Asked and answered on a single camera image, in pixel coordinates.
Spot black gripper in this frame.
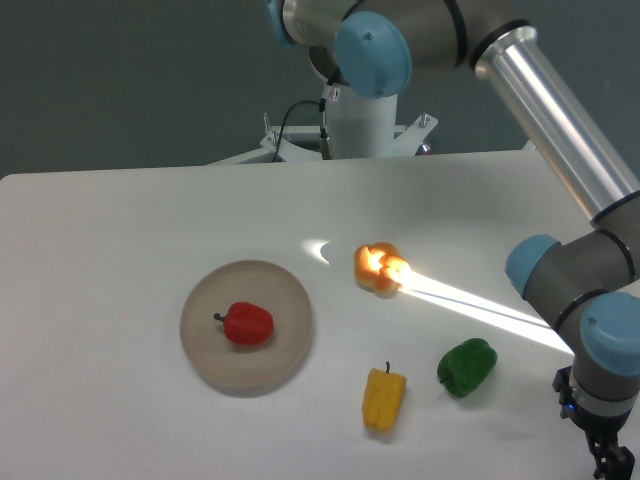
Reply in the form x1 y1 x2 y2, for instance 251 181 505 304
552 366 638 480

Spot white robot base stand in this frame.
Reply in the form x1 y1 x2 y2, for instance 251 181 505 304
214 88 439 166

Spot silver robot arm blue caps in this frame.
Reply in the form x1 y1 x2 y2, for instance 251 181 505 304
266 1 639 479

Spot green bell pepper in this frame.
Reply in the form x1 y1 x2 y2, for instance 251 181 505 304
437 338 498 399

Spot yellow bell pepper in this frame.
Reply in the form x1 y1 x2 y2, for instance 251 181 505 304
362 361 407 433

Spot round beige plate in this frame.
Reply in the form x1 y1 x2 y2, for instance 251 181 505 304
180 260 313 396

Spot red bell pepper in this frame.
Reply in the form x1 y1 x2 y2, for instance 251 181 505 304
213 302 275 345

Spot orange bread roll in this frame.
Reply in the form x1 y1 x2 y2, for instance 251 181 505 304
353 242 412 298

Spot black cable with connector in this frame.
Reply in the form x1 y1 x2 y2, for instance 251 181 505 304
271 69 342 164

